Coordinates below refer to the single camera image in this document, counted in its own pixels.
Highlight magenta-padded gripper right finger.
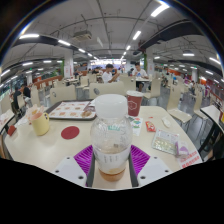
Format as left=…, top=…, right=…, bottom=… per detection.
left=128, top=144, right=174, bottom=188

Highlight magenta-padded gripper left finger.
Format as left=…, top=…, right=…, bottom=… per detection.
left=52, top=144, right=96, bottom=188

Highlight clear plastic drink bottle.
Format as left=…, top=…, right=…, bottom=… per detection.
left=89, top=93, right=134, bottom=183

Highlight flat round red coaster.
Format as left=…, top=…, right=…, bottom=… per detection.
left=60, top=125, right=81, bottom=141

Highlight red snack wrapper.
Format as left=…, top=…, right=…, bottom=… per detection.
left=145, top=120, right=157, bottom=133

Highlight dark tray with paper liner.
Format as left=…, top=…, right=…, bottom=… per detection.
left=44, top=99, right=98, bottom=121

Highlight white leaflet with red print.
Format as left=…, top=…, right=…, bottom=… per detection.
left=175, top=149, right=203, bottom=170

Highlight red paper cup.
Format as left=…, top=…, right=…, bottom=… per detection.
left=125, top=90, right=144, bottom=117

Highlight yellow cup with pink inside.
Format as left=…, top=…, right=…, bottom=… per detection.
left=30, top=109, right=50, bottom=137

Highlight beige chair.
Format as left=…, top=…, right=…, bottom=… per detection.
left=49, top=84, right=78, bottom=106
left=166, top=84, right=193, bottom=126
left=88, top=81, right=126, bottom=100
left=143, top=78, right=163, bottom=106

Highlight far group of beige chairs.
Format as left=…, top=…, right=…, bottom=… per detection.
left=33, top=73, right=98, bottom=89

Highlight beige side table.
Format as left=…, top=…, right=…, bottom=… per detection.
left=0, top=109, right=16, bottom=133
left=199, top=104, right=224, bottom=161

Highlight person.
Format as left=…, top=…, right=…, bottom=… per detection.
left=20, top=83, right=33, bottom=101
left=130, top=61, right=149, bottom=91
left=101, top=63, right=120, bottom=84
left=11, top=87, right=23, bottom=114

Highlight ceiling air conditioner unit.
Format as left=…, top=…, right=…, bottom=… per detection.
left=72, top=30, right=93, bottom=43

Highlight ceiling strip lights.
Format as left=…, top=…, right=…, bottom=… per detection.
left=0, top=1, right=223, bottom=83

